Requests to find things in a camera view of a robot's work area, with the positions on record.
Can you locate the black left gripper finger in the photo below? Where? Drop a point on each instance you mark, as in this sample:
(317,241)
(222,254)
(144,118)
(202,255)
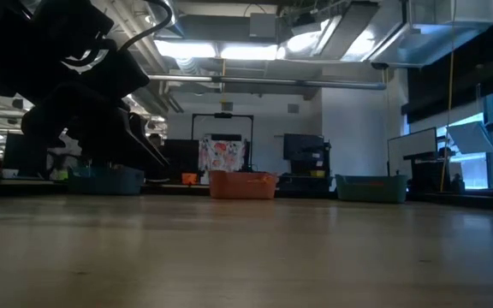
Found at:
(146,137)
(114,141)

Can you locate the blue plastic basket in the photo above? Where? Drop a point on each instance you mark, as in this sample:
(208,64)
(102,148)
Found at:
(105,183)

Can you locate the black upright panel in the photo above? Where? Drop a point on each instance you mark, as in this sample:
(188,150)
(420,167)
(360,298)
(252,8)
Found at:
(184,156)

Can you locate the small orange box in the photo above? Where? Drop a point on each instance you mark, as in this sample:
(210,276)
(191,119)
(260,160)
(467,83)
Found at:
(189,178)

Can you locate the green bowl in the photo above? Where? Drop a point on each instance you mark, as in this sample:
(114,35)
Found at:
(61,174)

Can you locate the black monitor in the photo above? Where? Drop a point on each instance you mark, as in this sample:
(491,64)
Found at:
(19,154)

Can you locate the white floral printed sheet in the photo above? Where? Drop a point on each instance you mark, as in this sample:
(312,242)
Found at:
(223,154)

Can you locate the ceiling light panel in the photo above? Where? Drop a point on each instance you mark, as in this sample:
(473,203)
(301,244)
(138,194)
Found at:
(184,49)
(251,52)

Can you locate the white cup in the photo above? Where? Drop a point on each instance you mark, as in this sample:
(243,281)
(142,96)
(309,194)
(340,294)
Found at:
(10,173)

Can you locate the orange plastic basket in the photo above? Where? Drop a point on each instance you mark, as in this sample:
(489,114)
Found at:
(242,188)

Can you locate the horizontal ceiling pipe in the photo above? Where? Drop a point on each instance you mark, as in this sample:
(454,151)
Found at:
(263,81)

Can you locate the black equipment cart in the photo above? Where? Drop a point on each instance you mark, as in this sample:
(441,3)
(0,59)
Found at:
(306,154)

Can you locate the grey ceiling box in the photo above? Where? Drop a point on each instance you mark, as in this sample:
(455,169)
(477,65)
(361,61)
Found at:
(268,25)

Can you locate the green plastic basket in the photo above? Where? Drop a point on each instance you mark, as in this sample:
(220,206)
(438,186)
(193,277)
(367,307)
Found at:
(370,194)

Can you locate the white board screen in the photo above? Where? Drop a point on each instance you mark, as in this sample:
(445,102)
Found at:
(413,149)

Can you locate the black desk with equipment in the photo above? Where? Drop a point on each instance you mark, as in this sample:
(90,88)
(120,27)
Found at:
(430,171)

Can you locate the white tilted sheet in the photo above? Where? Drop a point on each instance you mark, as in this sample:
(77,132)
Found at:
(471,137)

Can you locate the black aluminium table frame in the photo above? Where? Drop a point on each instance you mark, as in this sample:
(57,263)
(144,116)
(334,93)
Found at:
(178,188)

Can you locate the black gantry frame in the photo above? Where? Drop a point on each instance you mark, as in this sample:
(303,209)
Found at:
(203,114)

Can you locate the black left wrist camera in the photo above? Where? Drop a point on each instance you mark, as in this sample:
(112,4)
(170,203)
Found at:
(71,21)

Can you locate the silver ceiling duct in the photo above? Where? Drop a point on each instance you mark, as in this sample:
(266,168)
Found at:
(171,30)

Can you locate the white ceiling duct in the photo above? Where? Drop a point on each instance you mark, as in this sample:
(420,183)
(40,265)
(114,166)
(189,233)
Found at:
(435,30)

